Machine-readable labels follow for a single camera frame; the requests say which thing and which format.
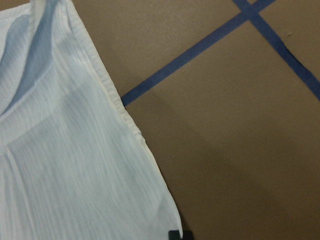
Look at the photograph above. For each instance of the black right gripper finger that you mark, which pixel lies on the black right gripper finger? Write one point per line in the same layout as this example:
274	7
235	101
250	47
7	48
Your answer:
174	235

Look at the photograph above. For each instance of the light blue button-up shirt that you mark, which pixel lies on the light blue button-up shirt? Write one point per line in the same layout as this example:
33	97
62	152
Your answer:
73	163

